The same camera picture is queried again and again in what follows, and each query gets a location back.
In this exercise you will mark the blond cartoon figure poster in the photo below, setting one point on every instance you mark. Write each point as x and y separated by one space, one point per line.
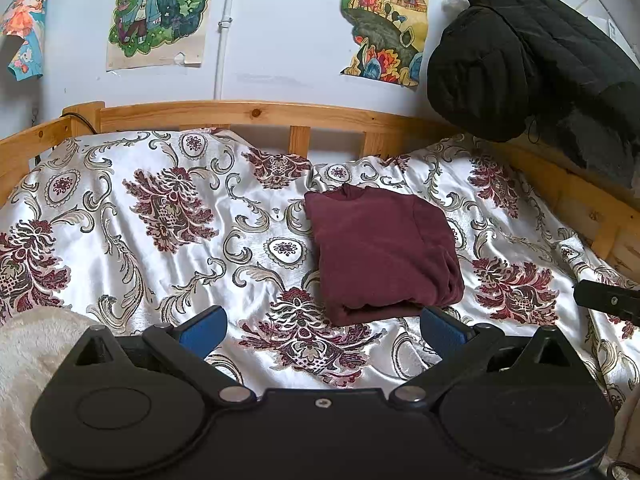
160 15

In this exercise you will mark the orange-haired cartoon figure poster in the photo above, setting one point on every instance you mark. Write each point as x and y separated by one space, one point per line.
27 30

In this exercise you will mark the maroon long-sleeved shirt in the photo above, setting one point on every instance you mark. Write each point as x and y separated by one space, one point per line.
380 255

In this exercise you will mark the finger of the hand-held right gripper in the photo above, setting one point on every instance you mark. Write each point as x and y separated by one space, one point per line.
607 301

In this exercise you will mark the black puffer jacket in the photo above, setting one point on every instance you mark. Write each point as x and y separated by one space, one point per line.
525 55

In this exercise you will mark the white wall pipe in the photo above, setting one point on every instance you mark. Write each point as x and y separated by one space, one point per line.
224 50

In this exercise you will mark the white floral satin bedspread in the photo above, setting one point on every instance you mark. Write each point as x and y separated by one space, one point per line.
235 255

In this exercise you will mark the colourful landscape poster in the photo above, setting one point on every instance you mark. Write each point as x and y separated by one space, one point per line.
385 25

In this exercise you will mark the wooden bed frame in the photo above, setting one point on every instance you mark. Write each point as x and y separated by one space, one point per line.
200 112

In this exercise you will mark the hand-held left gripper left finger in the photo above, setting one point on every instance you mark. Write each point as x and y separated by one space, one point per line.
202 331

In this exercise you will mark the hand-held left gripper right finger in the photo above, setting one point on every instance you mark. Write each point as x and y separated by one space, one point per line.
442 329

